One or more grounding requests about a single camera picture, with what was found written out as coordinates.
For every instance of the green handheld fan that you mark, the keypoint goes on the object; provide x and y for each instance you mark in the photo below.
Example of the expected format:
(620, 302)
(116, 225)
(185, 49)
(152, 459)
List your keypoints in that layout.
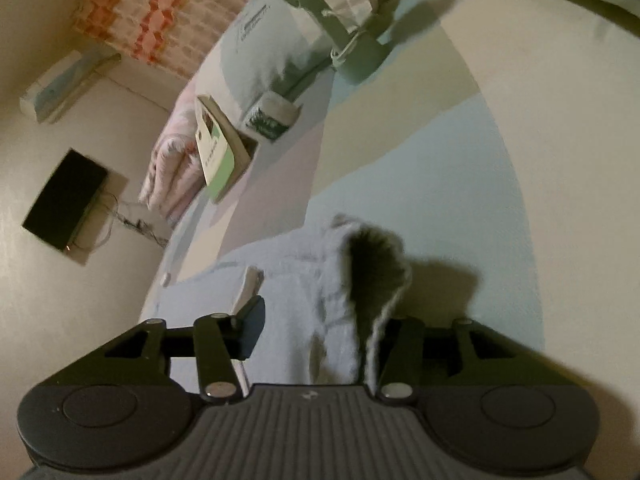
(350, 55)

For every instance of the green and white book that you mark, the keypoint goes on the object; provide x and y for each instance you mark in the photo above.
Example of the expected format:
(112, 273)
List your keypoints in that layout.
(217, 160)

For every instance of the bed with patchwork sheet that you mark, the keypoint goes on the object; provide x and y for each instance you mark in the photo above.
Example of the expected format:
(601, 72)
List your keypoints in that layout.
(450, 135)

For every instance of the pink folded quilt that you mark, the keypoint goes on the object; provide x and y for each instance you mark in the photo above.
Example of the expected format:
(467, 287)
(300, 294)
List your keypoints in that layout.
(170, 170)

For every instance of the black wall television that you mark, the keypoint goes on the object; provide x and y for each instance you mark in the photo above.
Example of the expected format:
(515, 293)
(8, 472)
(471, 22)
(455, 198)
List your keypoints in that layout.
(65, 200)

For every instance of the white earbud case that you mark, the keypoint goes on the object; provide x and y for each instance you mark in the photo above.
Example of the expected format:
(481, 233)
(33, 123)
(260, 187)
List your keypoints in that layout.
(165, 280)

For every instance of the patterned curtain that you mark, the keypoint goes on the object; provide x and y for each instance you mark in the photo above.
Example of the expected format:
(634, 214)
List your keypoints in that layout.
(150, 5)

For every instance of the light blue sweatpants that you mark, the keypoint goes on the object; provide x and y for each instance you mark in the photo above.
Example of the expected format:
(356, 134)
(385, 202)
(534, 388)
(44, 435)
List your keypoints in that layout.
(300, 300)

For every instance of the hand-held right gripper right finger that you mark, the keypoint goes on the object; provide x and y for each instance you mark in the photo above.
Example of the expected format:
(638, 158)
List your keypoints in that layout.
(400, 345)

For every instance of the large striped pillow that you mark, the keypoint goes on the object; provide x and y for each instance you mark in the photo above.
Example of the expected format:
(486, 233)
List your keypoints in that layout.
(260, 45)

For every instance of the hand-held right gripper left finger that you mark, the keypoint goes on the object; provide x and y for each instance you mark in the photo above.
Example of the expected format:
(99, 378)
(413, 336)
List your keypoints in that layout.
(252, 325)

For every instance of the wall air conditioner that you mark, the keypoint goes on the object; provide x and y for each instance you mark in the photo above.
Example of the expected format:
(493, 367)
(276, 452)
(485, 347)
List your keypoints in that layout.
(65, 85)

